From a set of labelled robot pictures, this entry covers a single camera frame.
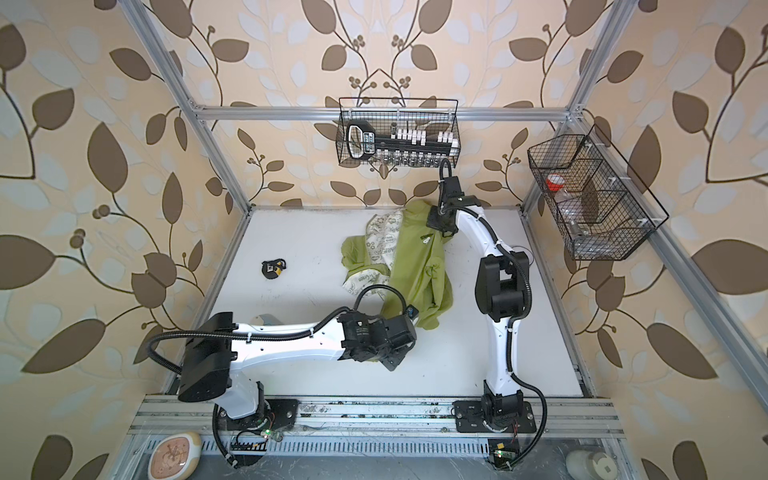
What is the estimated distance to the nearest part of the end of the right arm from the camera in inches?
29.1

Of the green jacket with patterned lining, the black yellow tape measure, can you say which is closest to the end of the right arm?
the green jacket with patterned lining

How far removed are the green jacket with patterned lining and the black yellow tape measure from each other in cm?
22

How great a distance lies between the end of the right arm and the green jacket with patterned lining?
27 millimetres

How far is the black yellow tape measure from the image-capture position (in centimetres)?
101

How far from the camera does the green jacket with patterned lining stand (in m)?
0.88

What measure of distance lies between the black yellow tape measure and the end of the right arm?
0.54 metres

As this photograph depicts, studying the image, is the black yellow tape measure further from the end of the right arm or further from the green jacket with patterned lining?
the end of the right arm
